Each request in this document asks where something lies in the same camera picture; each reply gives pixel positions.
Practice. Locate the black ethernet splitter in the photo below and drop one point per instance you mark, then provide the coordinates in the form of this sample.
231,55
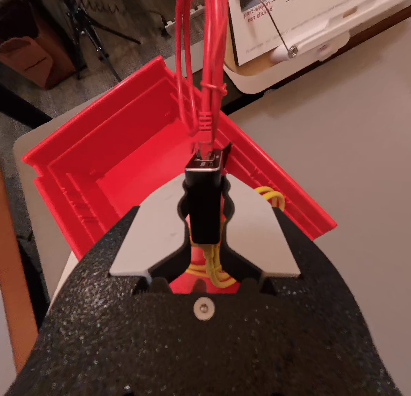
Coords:
204,203

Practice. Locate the white document stand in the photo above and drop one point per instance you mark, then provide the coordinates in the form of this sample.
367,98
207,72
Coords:
257,81

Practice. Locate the red plastic bin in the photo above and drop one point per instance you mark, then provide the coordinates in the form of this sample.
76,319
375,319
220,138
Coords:
135,151

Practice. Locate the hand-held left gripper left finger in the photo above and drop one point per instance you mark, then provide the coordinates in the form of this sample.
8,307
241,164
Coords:
151,235

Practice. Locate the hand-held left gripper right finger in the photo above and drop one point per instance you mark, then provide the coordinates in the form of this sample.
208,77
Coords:
260,238

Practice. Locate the brown cardboard box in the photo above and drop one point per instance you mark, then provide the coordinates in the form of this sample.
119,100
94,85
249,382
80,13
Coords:
29,58

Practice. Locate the black tripod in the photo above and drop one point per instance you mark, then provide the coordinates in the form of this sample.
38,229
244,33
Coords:
84,26

